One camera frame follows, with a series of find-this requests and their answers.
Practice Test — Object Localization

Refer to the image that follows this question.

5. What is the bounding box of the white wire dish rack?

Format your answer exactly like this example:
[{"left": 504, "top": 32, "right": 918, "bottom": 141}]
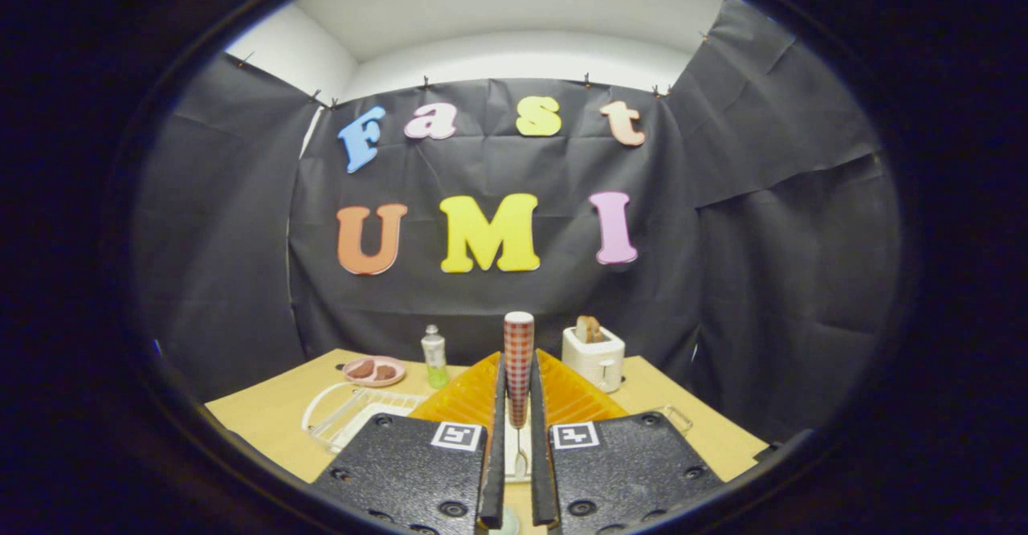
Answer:
[{"left": 301, "top": 381, "right": 532, "bottom": 484}]

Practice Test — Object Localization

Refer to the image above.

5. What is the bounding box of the metal wire basket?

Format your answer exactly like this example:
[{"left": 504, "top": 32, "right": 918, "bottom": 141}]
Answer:
[{"left": 634, "top": 405, "right": 694, "bottom": 439}]

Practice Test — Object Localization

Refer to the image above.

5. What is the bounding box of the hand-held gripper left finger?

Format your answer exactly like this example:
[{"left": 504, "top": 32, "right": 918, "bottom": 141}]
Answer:
[{"left": 309, "top": 350, "right": 508, "bottom": 535}]

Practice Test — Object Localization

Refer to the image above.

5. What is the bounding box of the pink checkered handle spoon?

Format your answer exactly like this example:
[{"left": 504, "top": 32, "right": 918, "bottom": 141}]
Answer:
[{"left": 504, "top": 311, "right": 536, "bottom": 481}]

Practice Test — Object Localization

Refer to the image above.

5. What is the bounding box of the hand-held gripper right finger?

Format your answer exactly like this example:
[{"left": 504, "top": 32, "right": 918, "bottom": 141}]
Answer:
[{"left": 530, "top": 349, "right": 725, "bottom": 535}]

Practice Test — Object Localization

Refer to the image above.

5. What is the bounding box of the cream toaster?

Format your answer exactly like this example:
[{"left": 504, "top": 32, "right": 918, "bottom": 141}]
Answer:
[{"left": 561, "top": 326, "right": 626, "bottom": 394}]

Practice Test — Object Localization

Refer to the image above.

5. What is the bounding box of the black backdrop cloth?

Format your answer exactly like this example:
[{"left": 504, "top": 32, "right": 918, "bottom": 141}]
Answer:
[{"left": 133, "top": 0, "right": 900, "bottom": 443}]

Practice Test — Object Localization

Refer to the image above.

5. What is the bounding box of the pink plate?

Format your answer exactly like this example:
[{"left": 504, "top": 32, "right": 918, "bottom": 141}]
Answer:
[{"left": 343, "top": 356, "right": 407, "bottom": 388}]

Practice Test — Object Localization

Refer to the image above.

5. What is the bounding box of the clear bottle with green liquid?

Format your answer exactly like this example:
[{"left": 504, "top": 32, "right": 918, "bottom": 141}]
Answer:
[{"left": 421, "top": 325, "right": 450, "bottom": 390}]

